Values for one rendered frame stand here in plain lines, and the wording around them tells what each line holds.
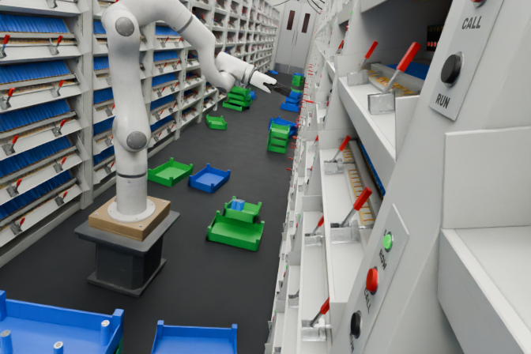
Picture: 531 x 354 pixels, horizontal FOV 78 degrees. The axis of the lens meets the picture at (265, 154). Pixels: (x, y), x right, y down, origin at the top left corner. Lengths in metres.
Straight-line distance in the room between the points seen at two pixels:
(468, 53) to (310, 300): 0.56
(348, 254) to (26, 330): 0.80
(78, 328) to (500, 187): 0.96
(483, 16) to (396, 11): 0.67
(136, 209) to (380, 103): 1.21
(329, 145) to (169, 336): 0.99
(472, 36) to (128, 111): 1.18
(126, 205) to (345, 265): 1.14
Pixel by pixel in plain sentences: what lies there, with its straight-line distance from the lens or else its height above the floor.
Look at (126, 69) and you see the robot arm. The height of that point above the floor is 0.95.
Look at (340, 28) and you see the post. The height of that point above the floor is 1.22.
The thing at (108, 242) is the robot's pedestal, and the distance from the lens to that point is 1.48.
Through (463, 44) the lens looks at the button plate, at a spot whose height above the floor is 1.17.
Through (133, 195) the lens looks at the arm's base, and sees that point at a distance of 1.45.
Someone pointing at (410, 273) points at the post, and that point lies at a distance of 0.22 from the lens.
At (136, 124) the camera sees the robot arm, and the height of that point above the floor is 0.76.
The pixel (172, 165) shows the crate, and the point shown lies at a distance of 2.77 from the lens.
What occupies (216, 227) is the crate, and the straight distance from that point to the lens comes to 2.06.
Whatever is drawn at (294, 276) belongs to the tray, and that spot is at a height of 0.50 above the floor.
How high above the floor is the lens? 1.16
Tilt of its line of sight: 20 degrees down
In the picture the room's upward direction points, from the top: 11 degrees clockwise
